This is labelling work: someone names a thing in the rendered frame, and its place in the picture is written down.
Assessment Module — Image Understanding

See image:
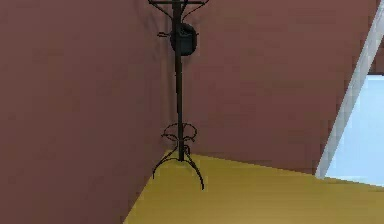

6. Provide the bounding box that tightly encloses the black metal coat stand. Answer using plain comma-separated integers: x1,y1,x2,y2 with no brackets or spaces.
147,0,211,191

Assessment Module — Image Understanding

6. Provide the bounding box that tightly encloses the white door frame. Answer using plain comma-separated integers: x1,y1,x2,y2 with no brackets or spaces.
314,0,384,180

